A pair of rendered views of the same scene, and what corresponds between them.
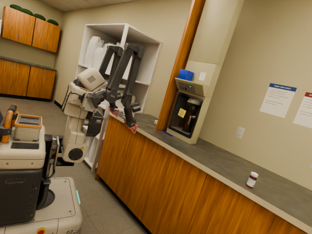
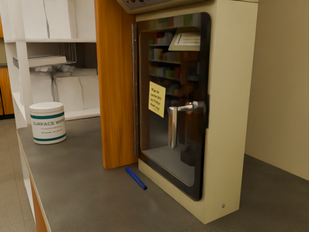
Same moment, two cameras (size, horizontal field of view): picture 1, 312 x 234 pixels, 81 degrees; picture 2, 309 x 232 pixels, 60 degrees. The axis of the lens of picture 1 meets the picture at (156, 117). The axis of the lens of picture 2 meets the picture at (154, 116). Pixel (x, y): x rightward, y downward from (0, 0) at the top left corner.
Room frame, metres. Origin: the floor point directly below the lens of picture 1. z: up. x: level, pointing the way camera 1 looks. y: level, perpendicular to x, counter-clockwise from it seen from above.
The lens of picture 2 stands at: (1.18, -0.43, 1.33)
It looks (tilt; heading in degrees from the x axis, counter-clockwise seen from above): 15 degrees down; 17
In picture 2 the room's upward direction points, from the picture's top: straight up
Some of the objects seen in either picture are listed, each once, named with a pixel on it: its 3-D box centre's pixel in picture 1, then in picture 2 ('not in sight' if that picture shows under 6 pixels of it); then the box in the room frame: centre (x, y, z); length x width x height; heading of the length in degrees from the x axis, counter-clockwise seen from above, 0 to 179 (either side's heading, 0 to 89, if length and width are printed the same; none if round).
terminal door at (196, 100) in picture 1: (184, 114); (163, 102); (1.81, -0.26, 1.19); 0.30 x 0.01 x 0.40; 48
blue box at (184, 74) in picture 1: (185, 75); not in sight; (1.83, -0.17, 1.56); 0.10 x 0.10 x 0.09; 48
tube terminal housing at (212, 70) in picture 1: (195, 102); (207, 46); (1.91, -0.35, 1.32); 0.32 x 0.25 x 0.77; 48
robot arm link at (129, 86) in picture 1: (132, 77); not in sight; (1.36, 0.25, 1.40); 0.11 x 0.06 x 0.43; 34
